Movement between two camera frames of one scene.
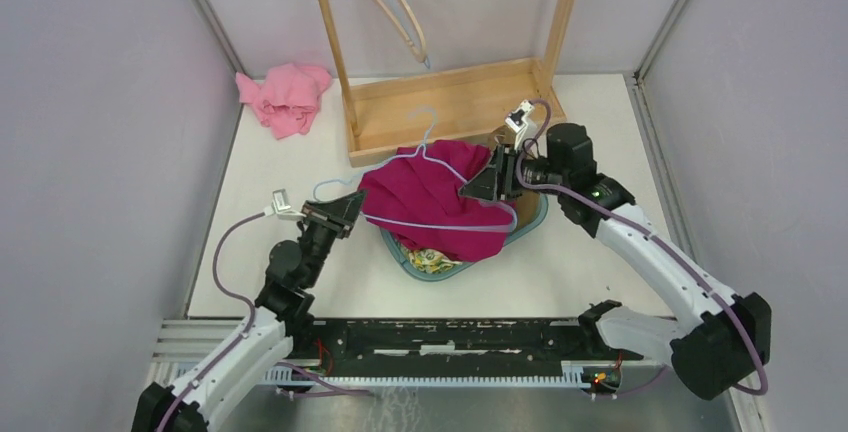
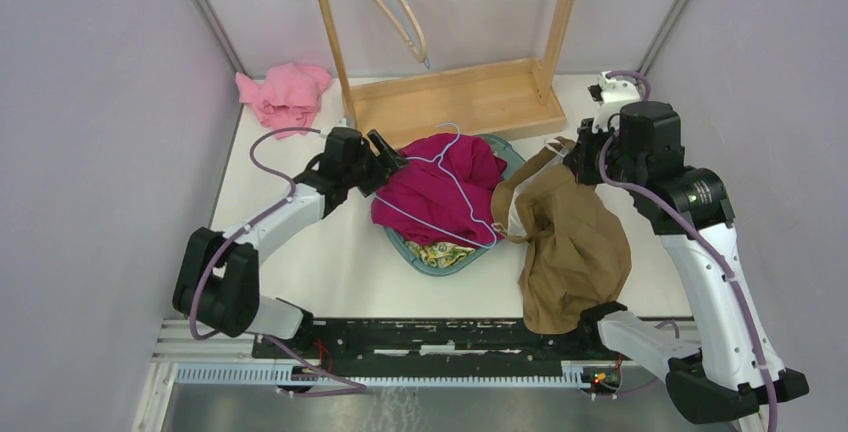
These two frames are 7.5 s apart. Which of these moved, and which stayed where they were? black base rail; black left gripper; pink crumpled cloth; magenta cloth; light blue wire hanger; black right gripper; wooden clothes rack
Moved: black right gripper; magenta cloth; black left gripper; light blue wire hanger
Stayed: black base rail; pink crumpled cloth; wooden clothes rack
